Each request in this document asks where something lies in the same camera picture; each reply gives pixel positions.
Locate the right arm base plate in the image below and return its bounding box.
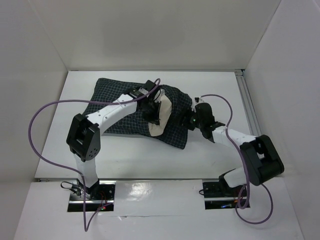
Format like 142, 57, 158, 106
198, 180, 242, 210

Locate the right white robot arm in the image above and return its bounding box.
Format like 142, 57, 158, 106
180, 102, 285, 196

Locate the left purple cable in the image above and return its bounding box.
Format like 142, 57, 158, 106
27, 77, 162, 232

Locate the aluminium rail frame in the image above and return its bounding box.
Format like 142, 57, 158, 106
234, 68, 276, 178

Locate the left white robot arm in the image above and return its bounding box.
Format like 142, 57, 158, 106
66, 78, 162, 200

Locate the dark checked pillowcase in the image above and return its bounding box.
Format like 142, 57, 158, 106
90, 78, 192, 150

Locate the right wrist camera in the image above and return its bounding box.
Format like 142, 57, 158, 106
191, 97, 204, 112

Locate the cream pillow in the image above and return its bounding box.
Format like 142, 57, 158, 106
148, 95, 172, 137

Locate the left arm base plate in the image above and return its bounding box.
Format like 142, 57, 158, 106
60, 180, 116, 213

